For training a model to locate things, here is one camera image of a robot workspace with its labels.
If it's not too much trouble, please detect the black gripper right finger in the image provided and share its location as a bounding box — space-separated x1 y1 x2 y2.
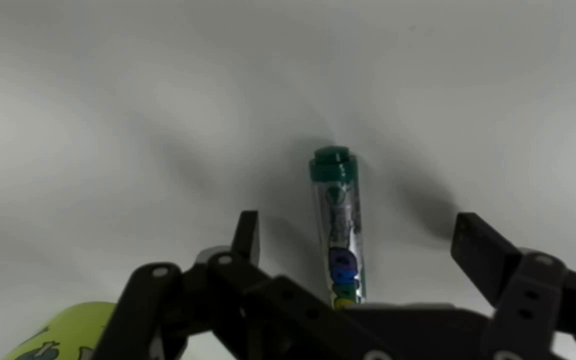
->
450 210 576 360

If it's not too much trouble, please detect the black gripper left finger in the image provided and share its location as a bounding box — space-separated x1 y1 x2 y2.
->
91 207 372 360

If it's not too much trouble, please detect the green capped marker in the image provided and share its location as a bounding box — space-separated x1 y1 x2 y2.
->
308 141 368 309

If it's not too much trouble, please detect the lime green cup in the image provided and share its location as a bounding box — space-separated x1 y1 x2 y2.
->
0 300 120 360

